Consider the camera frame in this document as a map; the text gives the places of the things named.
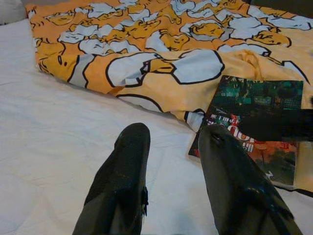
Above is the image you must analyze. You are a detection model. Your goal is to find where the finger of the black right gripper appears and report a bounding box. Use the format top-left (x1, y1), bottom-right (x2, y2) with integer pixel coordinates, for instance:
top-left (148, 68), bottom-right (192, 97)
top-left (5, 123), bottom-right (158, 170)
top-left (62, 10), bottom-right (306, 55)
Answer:
top-left (241, 107), bottom-right (313, 142)

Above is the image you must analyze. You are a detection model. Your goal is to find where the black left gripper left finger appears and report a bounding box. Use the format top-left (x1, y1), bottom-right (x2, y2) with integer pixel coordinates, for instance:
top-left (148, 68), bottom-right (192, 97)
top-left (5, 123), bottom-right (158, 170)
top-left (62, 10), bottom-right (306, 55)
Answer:
top-left (72, 122), bottom-right (152, 235)

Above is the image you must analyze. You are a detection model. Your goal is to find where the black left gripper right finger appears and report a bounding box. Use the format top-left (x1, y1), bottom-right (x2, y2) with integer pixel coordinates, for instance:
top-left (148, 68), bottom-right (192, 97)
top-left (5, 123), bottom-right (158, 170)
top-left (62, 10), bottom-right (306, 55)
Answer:
top-left (198, 123), bottom-right (305, 235)

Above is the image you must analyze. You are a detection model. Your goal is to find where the dark green orange book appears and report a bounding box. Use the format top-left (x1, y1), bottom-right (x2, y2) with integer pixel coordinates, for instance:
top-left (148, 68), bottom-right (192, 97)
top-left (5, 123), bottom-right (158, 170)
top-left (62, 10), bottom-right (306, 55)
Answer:
top-left (187, 75), bottom-right (305, 189)

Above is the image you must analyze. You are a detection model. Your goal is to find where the white mattress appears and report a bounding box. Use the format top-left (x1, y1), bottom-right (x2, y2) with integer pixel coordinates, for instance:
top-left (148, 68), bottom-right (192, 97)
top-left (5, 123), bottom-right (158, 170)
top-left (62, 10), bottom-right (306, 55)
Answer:
top-left (0, 18), bottom-right (313, 235)

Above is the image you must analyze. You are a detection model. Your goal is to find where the yellow duck print blanket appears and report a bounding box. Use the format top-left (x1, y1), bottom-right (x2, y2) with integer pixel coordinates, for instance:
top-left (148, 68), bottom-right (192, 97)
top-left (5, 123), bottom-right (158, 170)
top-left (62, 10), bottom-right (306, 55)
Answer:
top-left (25, 0), bottom-right (313, 133)

